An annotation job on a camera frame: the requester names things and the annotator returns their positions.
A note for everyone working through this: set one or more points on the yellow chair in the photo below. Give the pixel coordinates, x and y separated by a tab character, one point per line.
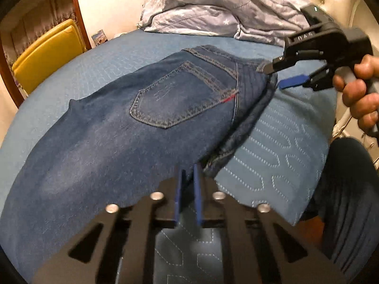
44	59

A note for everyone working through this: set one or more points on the blue quilted bedspread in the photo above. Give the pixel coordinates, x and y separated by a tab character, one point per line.
266	153

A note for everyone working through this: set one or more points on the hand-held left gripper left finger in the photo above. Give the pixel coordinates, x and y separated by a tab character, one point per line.
178	196

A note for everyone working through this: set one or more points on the small picture card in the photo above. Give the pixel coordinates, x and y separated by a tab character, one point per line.
99	38

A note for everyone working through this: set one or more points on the patterned curtain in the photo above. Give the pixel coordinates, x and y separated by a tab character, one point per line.
38	23

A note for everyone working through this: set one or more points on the person's right hand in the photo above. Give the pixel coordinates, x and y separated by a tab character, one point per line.
361	100

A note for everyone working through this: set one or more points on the grey star-print duvet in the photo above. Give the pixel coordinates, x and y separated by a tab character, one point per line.
207	6

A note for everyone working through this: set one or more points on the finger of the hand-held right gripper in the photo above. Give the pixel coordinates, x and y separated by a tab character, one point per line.
291	82
284	60

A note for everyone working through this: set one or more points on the person's dark trouser leg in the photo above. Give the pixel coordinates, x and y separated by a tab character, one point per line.
349	198

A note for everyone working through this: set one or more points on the brown wooden frame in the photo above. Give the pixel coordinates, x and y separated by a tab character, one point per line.
79	11

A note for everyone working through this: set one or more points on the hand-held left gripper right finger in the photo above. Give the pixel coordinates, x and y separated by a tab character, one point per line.
197	196

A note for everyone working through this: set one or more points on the blue denim pants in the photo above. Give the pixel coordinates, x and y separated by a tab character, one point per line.
118	142

